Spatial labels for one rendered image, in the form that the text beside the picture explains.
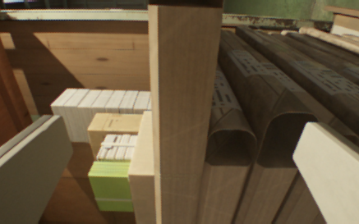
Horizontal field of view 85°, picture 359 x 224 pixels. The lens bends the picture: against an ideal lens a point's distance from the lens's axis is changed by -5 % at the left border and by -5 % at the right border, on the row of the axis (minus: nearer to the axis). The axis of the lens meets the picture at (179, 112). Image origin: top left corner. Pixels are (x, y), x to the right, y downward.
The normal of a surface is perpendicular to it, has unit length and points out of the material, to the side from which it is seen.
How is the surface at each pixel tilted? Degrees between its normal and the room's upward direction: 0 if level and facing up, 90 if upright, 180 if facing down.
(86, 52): 90
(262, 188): 90
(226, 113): 90
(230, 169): 90
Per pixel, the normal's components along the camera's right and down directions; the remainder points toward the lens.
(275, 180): 0.00, 0.52
